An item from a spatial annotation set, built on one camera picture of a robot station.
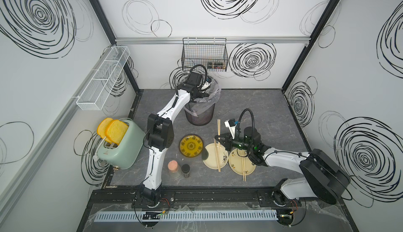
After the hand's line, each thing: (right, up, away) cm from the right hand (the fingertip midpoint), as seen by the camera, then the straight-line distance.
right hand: (216, 138), depth 79 cm
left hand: (-7, +24, +18) cm, 31 cm away
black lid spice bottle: (-15, -13, -5) cm, 21 cm away
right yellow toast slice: (-49, +5, -4) cm, 50 cm away
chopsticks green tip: (+2, -12, +6) cm, 14 cm away
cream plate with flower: (-3, -12, +8) cm, 15 cm away
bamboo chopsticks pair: (+15, -15, +4) cm, 21 cm away
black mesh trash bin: (-7, +8, +17) cm, 20 cm away
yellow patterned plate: (-14, -7, +12) cm, 20 cm away
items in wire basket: (+1, +40, +10) cm, 41 cm away
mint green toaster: (-44, -7, -6) cm, 45 cm away
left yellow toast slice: (-55, +6, -5) cm, 56 cm away
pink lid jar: (-20, -13, -6) cm, 25 cm away
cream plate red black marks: (+11, -14, +7) cm, 19 cm away
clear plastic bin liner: (-9, +17, 0) cm, 19 cm away
